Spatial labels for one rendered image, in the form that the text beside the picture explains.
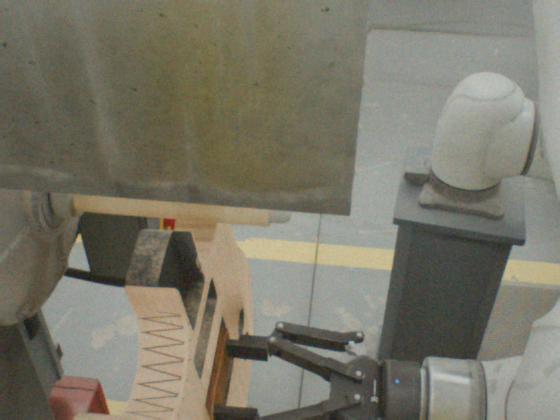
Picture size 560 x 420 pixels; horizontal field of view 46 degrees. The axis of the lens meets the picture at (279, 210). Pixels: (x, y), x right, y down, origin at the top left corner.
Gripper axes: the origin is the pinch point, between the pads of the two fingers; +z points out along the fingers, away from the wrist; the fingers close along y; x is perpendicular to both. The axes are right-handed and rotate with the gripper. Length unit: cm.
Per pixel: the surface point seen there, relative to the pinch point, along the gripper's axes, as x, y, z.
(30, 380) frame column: -24.7, 8.2, 32.9
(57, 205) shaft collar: 20.0, 6.1, 14.7
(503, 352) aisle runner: -118, 72, -61
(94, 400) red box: -47, 15, 31
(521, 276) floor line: -124, 105, -71
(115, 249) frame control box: -10.0, 22.6, 20.8
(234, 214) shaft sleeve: 19.7, 6.8, -1.5
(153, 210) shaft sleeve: 19.5, 6.7, 5.9
